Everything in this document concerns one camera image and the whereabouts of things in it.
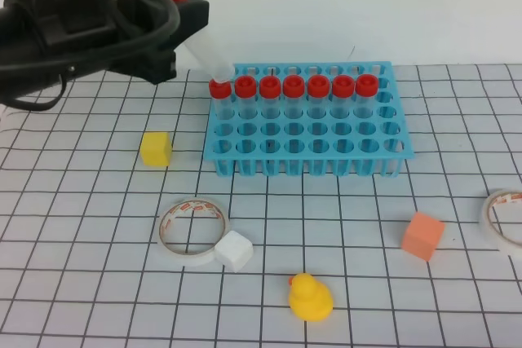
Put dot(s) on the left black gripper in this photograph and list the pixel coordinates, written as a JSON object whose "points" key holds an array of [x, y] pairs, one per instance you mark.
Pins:
{"points": [[130, 37]]}

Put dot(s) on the red-capped clear tube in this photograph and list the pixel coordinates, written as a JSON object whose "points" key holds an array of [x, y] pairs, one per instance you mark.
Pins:
{"points": [[206, 51]]}

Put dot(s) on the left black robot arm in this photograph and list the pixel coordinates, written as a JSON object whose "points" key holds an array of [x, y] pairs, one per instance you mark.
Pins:
{"points": [[24, 67]]}

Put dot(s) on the blue test tube rack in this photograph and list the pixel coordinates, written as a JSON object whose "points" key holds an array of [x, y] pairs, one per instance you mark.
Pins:
{"points": [[364, 146]]}

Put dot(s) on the white black-grid cloth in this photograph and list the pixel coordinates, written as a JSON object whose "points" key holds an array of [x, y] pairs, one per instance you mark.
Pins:
{"points": [[79, 260]]}

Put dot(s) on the yellow foam cube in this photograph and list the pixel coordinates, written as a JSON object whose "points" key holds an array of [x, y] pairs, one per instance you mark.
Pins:
{"points": [[155, 149]]}

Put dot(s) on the white foam cube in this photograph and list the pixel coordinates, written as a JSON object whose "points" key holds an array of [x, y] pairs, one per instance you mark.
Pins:
{"points": [[233, 251]]}

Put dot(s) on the yellow rubber duck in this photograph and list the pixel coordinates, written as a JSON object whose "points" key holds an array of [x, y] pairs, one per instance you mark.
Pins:
{"points": [[309, 299]]}

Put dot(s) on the orange foam cube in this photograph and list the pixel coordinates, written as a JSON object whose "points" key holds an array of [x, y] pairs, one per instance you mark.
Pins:
{"points": [[422, 236]]}

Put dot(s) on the right white tape roll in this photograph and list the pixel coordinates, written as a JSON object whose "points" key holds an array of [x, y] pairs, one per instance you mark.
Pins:
{"points": [[500, 221]]}

